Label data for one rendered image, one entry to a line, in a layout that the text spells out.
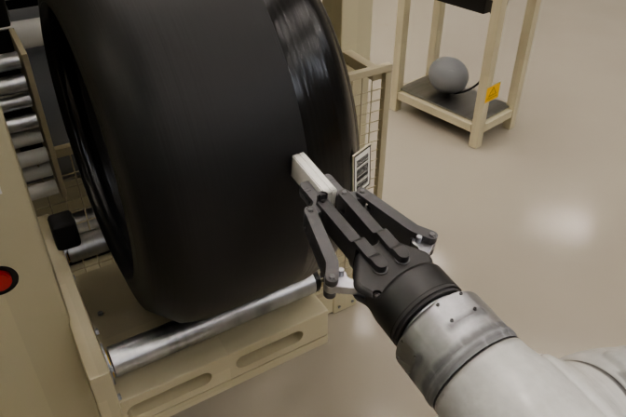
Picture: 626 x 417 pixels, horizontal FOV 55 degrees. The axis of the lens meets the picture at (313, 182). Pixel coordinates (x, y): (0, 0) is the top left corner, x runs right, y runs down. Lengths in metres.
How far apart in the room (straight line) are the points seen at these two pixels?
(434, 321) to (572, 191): 2.54
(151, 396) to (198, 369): 0.08
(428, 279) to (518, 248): 2.07
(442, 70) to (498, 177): 0.68
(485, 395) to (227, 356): 0.56
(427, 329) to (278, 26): 0.36
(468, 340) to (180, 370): 0.55
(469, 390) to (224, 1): 0.45
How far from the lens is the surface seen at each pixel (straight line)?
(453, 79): 3.28
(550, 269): 2.53
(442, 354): 0.49
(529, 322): 2.29
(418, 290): 0.51
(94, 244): 1.12
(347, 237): 0.57
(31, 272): 0.87
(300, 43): 0.68
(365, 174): 0.76
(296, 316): 1.00
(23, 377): 0.99
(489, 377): 0.47
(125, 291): 1.17
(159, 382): 0.94
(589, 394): 0.50
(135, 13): 0.66
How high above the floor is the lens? 1.59
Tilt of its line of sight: 34 degrees down
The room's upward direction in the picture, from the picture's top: straight up
